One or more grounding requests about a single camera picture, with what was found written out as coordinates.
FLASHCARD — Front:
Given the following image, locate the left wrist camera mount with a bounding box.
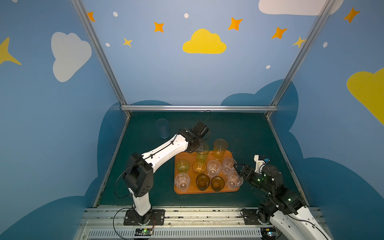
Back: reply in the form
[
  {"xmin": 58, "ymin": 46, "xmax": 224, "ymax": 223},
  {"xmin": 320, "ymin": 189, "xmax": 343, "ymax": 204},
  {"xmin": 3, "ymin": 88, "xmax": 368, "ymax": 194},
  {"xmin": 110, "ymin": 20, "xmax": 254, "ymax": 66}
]
[{"xmin": 191, "ymin": 121, "xmax": 209, "ymax": 139}]

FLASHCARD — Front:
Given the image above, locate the aluminium rear frame bar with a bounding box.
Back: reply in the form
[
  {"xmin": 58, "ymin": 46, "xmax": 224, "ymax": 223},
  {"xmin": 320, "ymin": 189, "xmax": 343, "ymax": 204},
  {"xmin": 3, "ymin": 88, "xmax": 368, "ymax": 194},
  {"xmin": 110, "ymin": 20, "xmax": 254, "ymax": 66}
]
[{"xmin": 121, "ymin": 105, "xmax": 278, "ymax": 112}]

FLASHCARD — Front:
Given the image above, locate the right controller board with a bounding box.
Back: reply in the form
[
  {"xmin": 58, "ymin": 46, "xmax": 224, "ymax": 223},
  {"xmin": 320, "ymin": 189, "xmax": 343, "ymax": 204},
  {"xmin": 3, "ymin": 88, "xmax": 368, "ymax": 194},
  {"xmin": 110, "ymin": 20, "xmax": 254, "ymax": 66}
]
[{"xmin": 260, "ymin": 228, "xmax": 278, "ymax": 240}]

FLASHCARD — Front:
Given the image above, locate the tall amber glass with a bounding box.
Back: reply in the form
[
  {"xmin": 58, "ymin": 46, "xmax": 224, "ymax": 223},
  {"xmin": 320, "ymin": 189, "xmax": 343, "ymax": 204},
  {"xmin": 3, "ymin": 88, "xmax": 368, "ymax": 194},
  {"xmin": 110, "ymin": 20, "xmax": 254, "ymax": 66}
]
[{"xmin": 213, "ymin": 139, "xmax": 228, "ymax": 160}]

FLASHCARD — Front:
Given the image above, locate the left controller board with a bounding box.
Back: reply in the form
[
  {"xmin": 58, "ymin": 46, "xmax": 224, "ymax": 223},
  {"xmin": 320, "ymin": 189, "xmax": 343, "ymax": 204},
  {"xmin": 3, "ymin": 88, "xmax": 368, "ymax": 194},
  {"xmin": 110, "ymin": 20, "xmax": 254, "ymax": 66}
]
[{"xmin": 135, "ymin": 229, "xmax": 154, "ymax": 237}]

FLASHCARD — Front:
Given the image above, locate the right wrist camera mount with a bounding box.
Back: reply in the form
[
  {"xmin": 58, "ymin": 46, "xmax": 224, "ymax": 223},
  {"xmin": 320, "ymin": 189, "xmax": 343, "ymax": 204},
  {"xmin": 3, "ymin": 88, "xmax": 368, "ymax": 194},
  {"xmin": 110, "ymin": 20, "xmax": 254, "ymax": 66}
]
[{"xmin": 254, "ymin": 155, "xmax": 270, "ymax": 174}]

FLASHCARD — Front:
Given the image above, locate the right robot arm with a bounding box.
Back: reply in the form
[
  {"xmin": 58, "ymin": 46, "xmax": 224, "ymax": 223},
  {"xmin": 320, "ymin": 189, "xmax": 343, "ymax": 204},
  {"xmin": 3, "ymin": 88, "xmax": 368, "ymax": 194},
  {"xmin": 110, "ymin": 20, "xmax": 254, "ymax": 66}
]
[{"xmin": 234, "ymin": 164, "xmax": 331, "ymax": 240}]

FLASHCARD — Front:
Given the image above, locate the clear faceted glass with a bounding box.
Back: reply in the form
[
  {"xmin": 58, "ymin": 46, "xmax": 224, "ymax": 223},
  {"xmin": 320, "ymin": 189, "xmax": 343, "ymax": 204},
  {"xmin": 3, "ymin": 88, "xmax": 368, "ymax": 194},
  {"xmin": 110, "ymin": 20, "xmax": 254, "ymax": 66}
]
[
  {"xmin": 174, "ymin": 173, "xmax": 191, "ymax": 191},
  {"xmin": 222, "ymin": 158, "xmax": 237, "ymax": 176},
  {"xmin": 207, "ymin": 160, "xmax": 222, "ymax": 178},
  {"xmin": 226, "ymin": 171, "xmax": 244, "ymax": 190}
]

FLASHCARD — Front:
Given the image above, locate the orange plastic tray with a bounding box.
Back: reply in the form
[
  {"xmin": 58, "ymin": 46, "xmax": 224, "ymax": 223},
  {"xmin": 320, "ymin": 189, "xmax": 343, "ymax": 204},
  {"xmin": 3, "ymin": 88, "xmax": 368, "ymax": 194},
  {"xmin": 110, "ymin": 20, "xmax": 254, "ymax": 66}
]
[{"xmin": 174, "ymin": 152, "xmax": 240, "ymax": 195}]

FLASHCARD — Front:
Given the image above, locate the small olive textured cup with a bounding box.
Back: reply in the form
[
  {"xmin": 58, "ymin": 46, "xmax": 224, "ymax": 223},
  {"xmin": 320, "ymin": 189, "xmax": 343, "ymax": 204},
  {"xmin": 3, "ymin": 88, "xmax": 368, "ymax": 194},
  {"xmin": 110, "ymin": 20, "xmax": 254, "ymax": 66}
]
[{"xmin": 211, "ymin": 176, "xmax": 226, "ymax": 192}]

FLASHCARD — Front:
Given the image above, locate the aluminium left frame post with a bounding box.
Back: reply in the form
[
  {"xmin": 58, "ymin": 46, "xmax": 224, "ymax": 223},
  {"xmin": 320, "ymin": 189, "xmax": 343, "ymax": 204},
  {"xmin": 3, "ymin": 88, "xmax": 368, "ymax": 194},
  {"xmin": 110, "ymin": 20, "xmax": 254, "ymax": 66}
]
[{"xmin": 71, "ymin": 0, "xmax": 131, "ymax": 118}]

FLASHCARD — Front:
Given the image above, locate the clear faceted glass back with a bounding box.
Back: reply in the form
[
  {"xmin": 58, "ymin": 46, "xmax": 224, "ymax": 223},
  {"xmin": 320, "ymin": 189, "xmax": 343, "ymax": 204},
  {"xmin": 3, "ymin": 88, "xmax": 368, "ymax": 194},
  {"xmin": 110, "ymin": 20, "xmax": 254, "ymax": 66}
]
[{"xmin": 174, "ymin": 173, "xmax": 191, "ymax": 191}]

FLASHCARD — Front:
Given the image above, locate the tall green glass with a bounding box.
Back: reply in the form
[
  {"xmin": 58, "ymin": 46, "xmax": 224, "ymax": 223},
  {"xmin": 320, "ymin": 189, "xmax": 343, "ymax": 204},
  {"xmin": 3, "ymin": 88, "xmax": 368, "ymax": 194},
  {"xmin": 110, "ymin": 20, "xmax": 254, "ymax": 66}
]
[{"xmin": 196, "ymin": 143, "xmax": 210, "ymax": 162}]

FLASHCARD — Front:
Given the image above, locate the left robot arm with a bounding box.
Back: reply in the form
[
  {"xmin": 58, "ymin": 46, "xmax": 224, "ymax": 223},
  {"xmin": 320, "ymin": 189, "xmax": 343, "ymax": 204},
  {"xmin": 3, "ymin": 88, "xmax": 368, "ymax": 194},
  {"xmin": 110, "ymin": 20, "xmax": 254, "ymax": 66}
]
[{"xmin": 123, "ymin": 127, "xmax": 209, "ymax": 218}]

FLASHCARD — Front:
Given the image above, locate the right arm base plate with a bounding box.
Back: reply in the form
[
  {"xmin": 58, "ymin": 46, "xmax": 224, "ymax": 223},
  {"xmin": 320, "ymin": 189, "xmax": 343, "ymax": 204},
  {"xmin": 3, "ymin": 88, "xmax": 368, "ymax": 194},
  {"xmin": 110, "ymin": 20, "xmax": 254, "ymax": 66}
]
[{"xmin": 240, "ymin": 209, "xmax": 270, "ymax": 225}]

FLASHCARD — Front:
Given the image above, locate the front aluminium rail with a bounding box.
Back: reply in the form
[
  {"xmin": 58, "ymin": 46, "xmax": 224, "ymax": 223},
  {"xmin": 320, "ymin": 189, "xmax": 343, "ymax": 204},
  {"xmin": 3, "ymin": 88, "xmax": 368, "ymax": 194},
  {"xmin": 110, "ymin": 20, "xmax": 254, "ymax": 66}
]
[{"xmin": 71, "ymin": 206, "xmax": 322, "ymax": 240}]

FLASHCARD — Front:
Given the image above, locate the short green glass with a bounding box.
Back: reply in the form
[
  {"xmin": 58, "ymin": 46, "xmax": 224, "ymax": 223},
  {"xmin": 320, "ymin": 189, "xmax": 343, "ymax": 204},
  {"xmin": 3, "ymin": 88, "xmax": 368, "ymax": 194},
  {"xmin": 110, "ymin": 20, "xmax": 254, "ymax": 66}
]
[{"xmin": 176, "ymin": 159, "xmax": 190, "ymax": 173}]

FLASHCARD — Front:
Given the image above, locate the dark olive textured cup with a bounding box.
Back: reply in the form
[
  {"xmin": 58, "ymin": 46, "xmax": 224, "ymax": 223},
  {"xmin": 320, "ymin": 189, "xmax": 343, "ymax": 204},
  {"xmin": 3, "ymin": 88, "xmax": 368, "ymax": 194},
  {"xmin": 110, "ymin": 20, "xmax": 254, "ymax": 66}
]
[{"xmin": 196, "ymin": 174, "xmax": 211, "ymax": 191}]

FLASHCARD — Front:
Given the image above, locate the aluminium frame post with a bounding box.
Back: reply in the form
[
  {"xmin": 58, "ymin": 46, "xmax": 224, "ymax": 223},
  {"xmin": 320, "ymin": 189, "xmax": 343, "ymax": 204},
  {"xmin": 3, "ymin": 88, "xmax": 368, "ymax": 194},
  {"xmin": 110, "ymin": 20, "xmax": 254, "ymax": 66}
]
[
  {"xmin": 71, "ymin": 0, "xmax": 131, "ymax": 118},
  {"xmin": 270, "ymin": 0, "xmax": 337, "ymax": 111}
]

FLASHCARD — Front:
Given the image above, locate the short yellow glass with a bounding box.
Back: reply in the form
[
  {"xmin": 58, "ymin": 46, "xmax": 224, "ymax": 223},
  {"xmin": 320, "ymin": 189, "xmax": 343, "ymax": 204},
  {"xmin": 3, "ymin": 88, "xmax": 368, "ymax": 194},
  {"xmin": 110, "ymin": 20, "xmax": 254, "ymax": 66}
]
[{"xmin": 193, "ymin": 161, "xmax": 207, "ymax": 174}]

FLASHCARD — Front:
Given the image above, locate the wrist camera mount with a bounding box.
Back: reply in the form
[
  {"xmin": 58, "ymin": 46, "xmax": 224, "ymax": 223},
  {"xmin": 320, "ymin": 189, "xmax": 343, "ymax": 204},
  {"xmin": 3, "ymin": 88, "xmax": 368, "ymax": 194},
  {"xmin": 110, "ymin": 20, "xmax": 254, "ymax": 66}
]
[
  {"xmin": 254, "ymin": 155, "xmax": 270, "ymax": 174},
  {"xmin": 191, "ymin": 121, "xmax": 209, "ymax": 139}
]

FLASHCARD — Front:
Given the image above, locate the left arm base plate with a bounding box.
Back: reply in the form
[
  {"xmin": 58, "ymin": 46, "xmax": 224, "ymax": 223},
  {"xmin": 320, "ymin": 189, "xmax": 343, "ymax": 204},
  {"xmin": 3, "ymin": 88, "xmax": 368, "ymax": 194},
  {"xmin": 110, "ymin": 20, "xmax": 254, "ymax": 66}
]
[{"xmin": 123, "ymin": 209, "xmax": 166, "ymax": 226}]

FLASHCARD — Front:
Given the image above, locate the aluminium right frame post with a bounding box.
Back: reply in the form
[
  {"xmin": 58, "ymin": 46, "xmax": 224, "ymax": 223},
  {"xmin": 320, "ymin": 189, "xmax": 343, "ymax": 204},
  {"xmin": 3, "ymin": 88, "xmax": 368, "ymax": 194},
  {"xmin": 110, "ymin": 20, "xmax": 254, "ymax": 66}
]
[{"xmin": 270, "ymin": 0, "xmax": 337, "ymax": 111}]

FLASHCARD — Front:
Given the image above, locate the tall clear bluish glass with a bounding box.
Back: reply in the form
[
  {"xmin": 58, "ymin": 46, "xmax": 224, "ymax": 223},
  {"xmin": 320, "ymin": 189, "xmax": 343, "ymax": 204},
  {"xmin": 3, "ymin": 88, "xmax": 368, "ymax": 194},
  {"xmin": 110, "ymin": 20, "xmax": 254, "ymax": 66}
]
[{"xmin": 156, "ymin": 118, "xmax": 170, "ymax": 139}]

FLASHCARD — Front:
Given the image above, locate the controller board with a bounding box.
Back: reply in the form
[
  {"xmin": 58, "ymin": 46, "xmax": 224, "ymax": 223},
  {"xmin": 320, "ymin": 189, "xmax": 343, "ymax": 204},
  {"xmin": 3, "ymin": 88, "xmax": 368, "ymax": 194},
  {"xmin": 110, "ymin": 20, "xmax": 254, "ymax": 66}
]
[
  {"xmin": 260, "ymin": 228, "xmax": 278, "ymax": 240},
  {"xmin": 135, "ymin": 229, "xmax": 154, "ymax": 237}
]

